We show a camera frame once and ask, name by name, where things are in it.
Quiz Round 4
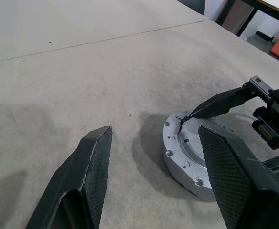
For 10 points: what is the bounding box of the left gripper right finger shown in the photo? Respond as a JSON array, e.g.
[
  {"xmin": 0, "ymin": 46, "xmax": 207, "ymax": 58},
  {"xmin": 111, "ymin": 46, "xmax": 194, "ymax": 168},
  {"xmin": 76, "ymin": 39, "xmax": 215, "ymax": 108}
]
[{"xmin": 198, "ymin": 125, "xmax": 279, "ymax": 229}]

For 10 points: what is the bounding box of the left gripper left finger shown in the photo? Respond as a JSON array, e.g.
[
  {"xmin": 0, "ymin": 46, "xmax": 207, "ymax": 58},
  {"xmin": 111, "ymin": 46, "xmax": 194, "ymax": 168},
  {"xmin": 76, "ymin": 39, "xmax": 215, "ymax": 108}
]
[{"xmin": 26, "ymin": 125, "xmax": 113, "ymax": 229}]

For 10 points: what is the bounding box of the grey motor housing lid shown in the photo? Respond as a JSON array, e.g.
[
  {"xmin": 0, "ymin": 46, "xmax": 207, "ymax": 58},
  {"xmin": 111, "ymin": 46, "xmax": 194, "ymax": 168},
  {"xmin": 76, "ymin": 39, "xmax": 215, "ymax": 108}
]
[{"xmin": 163, "ymin": 108, "xmax": 235, "ymax": 200}]

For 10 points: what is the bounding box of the black framed wooden desk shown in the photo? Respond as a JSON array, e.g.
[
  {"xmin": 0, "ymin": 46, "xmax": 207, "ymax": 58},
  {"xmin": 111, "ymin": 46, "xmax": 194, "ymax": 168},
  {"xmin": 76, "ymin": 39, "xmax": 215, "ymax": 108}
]
[{"xmin": 215, "ymin": 0, "xmax": 279, "ymax": 36}]

